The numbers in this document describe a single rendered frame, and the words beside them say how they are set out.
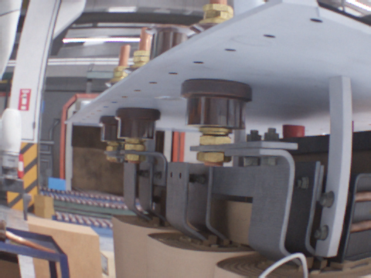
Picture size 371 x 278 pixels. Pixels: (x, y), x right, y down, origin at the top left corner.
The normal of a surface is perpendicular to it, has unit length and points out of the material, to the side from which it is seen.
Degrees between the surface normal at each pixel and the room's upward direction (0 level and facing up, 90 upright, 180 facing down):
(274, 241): 90
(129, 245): 90
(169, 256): 90
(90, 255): 90
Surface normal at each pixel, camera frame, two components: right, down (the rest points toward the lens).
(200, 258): -0.51, -0.07
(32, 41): 0.29, -0.04
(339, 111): -0.95, -0.07
